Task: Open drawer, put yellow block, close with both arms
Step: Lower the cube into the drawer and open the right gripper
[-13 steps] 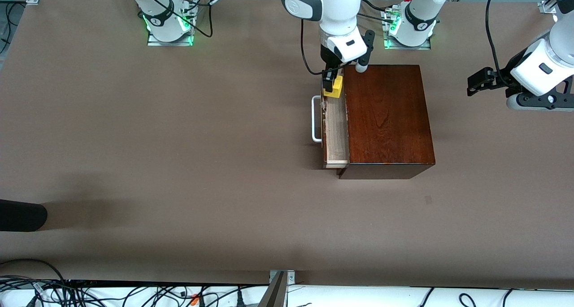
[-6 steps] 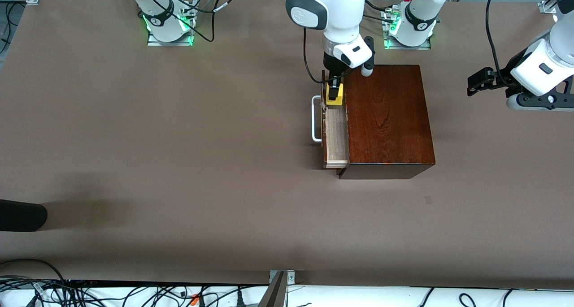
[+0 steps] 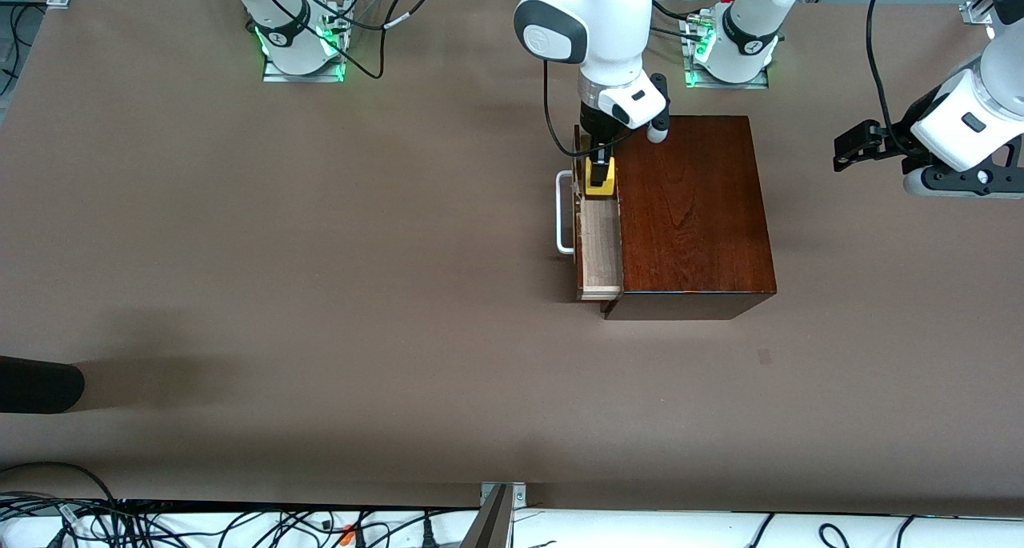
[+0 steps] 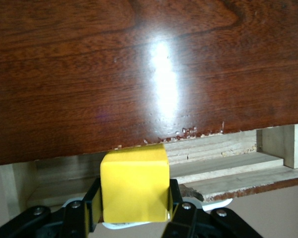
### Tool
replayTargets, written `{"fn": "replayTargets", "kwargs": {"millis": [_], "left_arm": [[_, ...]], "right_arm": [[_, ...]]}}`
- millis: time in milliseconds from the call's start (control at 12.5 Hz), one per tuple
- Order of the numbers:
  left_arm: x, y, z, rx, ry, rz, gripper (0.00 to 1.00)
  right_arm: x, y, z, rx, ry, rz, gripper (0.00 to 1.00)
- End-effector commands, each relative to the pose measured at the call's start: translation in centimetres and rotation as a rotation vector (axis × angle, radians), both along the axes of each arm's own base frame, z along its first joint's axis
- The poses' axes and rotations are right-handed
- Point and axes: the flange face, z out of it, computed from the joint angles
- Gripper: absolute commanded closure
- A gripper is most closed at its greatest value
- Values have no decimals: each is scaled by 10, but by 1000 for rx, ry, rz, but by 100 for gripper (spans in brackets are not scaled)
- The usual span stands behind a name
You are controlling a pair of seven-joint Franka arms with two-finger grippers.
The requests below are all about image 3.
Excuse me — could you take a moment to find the yellow wooden block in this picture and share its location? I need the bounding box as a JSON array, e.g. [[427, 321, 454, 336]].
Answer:
[[584, 156, 618, 196]]

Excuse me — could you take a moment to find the wooden drawer with white handle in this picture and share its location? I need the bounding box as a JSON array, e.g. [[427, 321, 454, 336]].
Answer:
[[556, 124, 624, 302]]

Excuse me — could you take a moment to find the dark brown wooden cabinet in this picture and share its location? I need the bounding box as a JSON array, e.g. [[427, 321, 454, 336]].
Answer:
[[604, 114, 777, 321]]

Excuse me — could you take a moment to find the black cylindrical object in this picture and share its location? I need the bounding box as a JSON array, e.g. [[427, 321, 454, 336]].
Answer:
[[0, 356, 86, 414]]

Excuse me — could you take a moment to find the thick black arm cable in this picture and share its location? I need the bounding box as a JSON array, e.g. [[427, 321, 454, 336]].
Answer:
[[542, 58, 589, 158]]

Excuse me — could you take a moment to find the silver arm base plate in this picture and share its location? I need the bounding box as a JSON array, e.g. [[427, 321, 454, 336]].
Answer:
[[684, 16, 770, 90], [262, 48, 346, 83]]

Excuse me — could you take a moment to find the black table cable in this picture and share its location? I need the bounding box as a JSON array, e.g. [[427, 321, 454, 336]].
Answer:
[[650, 2, 706, 43]]

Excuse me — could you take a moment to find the silver metal bracket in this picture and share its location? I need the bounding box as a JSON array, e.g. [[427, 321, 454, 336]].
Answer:
[[480, 482, 527, 507]]

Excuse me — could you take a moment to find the dark grey camera pole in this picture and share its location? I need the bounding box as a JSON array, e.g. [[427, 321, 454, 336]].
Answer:
[[460, 484, 513, 548]]

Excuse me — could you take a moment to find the black looped floor cable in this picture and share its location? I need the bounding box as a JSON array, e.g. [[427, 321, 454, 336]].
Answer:
[[0, 462, 121, 525]]

